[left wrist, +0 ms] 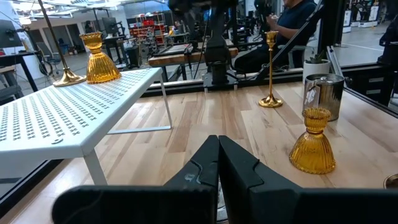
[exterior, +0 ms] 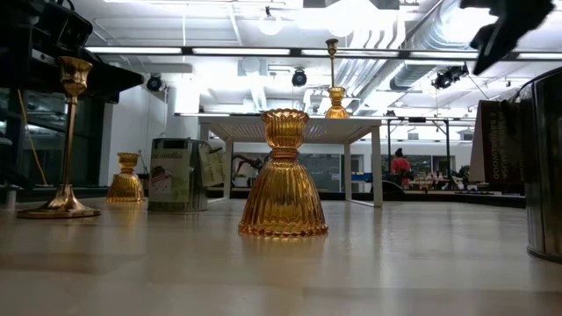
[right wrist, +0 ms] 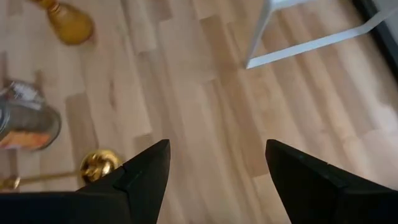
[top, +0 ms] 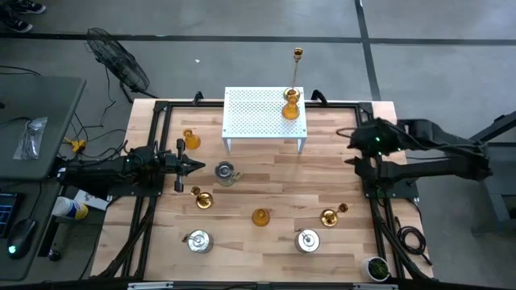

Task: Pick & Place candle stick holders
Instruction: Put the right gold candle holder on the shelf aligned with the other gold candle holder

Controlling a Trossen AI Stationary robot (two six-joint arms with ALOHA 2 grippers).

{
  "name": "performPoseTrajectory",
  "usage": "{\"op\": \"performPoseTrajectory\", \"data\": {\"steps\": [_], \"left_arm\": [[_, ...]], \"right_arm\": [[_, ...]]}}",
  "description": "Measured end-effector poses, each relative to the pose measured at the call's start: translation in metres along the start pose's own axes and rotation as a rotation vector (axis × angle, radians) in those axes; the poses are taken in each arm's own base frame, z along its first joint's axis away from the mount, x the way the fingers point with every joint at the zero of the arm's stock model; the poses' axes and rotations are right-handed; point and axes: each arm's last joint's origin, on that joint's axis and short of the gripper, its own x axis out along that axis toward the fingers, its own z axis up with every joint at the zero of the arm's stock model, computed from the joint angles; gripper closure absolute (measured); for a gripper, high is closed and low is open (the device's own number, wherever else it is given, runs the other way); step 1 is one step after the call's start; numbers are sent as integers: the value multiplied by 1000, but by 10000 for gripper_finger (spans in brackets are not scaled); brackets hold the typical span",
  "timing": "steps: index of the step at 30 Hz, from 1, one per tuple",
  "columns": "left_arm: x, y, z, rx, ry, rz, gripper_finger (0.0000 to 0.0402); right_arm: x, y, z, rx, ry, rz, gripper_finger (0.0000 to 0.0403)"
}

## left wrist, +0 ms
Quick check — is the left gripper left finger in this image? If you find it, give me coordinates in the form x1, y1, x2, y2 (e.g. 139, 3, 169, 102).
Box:
52, 135, 220, 224

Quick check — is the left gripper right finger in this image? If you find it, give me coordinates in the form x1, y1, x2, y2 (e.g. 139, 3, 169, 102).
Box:
219, 136, 398, 224

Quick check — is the amber ribbed glass candle holder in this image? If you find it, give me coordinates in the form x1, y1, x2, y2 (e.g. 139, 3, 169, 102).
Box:
289, 107, 336, 175
79, 31, 123, 85

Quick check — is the silver tin candle with tag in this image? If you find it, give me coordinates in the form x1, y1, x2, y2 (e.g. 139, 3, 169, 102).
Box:
302, 73, 345, 122

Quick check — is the tall brass candlestick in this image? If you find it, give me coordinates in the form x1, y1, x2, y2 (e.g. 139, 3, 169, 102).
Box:
37, 0, 88, 87

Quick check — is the white perforated metal shelf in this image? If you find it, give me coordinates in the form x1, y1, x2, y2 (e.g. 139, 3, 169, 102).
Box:
0, 67, 174, 187

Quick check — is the white pot with green plant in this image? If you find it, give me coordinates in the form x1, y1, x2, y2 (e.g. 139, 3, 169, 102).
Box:
303, 51, 331, 84

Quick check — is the wooden workbench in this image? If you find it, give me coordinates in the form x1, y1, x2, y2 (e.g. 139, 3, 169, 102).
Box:
148, 46, 239, 82

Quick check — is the rack with red bins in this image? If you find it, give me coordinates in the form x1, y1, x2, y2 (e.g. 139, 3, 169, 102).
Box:
127, 12, 167, 47

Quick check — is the person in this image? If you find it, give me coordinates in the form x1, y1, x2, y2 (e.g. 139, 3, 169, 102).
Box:
233, 0, 318, 75

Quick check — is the black desk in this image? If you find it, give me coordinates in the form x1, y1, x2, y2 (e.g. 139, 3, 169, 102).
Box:
0, 49, 40, 103

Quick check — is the black monitor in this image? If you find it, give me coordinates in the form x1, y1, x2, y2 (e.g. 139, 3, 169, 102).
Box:
0, 19, 25, 49

